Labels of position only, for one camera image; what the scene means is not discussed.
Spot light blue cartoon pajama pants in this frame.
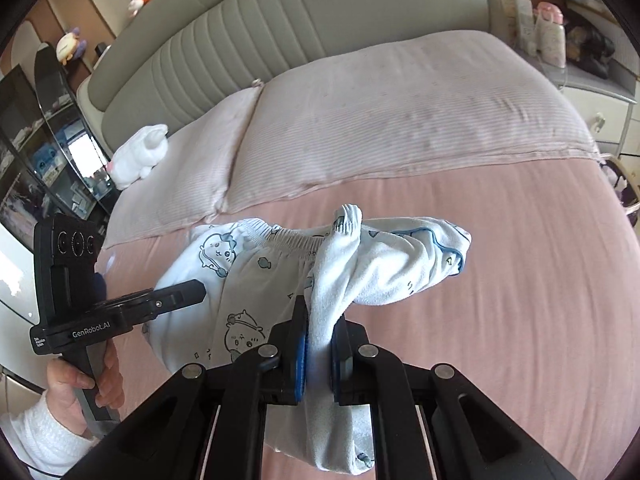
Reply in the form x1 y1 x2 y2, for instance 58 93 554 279
143 205 472 474

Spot white sleeve left forearm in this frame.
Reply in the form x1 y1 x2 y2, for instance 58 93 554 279
1 392 99 479

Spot person left hand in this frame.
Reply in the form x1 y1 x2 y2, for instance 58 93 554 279
46 340 125 438

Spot navy striped garment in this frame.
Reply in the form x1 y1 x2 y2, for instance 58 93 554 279
90 272 107 306

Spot black glass shelf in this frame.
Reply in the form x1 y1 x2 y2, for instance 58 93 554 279
1 44 118 249

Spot white plush toy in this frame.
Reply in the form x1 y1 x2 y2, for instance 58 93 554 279
106 124 168 191

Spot pink bed sheet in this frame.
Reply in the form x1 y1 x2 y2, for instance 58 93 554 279
94 156 640 480

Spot left checkered pink pillow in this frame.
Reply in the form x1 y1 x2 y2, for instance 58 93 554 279
104 84 264 247

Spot checkered pink pillow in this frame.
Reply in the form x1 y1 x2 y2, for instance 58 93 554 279
221 30 600 214
104 84 264 247

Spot small purple white figurine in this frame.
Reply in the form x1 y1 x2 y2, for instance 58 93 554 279
55 27 87 66

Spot beige padded headboard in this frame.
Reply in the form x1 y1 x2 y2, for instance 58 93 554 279
77 0 509 151

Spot right checkered pink pillow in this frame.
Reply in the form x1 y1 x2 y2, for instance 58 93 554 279
221 30 600 214

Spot white bedside cabinet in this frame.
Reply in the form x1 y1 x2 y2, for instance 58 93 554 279
518 51 639 158

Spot pink white bottle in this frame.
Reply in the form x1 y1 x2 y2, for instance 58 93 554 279
534 1 566 70

